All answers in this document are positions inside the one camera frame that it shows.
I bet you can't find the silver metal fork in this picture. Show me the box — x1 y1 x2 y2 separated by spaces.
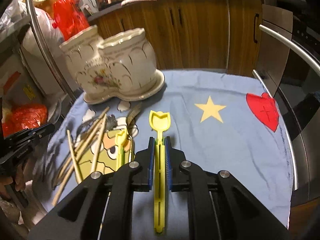
41 117 98 182

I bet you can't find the yellow tulip plastic spoon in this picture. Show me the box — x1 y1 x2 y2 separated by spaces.
149 111 171 235

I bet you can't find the metal shelf rack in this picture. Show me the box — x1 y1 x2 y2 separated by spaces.
0 0 83 230

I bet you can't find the red plastic bag lower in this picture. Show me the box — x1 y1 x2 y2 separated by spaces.
2 103 48 138

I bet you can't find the wooden kitchen cabinet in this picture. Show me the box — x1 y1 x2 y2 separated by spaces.
89 0 264 76

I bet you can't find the stainless oven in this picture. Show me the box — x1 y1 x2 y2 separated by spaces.
254 5 319 206

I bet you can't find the blue cartoon cloth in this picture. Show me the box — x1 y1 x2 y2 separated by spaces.
33 70 293 239

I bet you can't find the wooden chopstick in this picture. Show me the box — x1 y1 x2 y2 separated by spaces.
67 130 82 184
90 114 107 173
52 113 107 206
52 106 110 190

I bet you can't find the white ceramic double utensil holder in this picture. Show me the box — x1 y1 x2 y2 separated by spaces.
60 25 165 105

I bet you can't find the left hand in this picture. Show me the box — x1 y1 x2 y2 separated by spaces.
0 164 25 199

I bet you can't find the red plastic bag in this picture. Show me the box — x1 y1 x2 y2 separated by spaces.
2 103 48 138
53 0 89 41

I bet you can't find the red plastic bag upper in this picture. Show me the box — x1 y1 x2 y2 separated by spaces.
53 0 89 41

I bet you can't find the white plastic bag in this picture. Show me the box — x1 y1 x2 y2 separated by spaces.
22 8 65 58

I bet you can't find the flower-handled small spoon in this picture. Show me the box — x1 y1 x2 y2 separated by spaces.
105 114 118 131

